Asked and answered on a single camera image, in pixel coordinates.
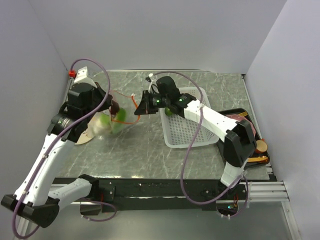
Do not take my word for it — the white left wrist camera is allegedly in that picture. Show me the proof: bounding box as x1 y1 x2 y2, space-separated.
68 66 97 87

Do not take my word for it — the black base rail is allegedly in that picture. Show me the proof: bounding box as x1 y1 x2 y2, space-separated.
82 178 251 216

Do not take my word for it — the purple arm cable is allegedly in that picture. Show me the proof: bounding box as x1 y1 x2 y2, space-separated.
11 58 118 238
146 71 251 219

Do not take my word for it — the white cauliflower toy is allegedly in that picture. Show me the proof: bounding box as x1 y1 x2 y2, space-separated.
87 112 112 137

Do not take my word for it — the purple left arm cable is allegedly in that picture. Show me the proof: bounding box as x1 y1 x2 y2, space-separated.
11 58 118 238

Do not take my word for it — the gold fork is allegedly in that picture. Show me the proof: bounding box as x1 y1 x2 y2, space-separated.
238 111 248 117

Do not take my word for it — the black tray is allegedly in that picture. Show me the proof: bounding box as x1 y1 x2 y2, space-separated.
216 108 270 170

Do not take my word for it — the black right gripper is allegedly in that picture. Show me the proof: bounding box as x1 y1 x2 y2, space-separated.
134 90 170 116

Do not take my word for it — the dark red apple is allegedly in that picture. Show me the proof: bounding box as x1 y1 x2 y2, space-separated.
109 102 120 115

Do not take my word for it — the yellow round plate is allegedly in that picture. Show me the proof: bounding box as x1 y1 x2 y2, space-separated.
75 127 95 146

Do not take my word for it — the brown cup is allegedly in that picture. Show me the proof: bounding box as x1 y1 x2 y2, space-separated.
255 139 268 154

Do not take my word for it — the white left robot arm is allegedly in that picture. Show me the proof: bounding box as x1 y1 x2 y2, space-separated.
1 83 113 228

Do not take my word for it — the watermelon slice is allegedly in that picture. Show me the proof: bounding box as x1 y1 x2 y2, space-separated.
110 108 127 135

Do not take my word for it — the pink plate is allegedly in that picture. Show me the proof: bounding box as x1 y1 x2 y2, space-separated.
227 114 256 137

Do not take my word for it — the aluminium frame rail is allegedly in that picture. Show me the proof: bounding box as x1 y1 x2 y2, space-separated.
30 181 289 240

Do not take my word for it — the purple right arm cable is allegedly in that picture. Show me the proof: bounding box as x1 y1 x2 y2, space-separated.
146 71 251 219

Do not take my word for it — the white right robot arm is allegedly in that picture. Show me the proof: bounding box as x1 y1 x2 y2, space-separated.
134 73 257 199

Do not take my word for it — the white plastic basket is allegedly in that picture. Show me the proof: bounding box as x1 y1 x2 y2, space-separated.
159 86 219 149

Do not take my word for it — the green orange mango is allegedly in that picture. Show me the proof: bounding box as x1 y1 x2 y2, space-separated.
164 107 174 116

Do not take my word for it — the clear zip bag orange zipper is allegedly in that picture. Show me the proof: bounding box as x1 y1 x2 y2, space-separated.
85 90 140 138

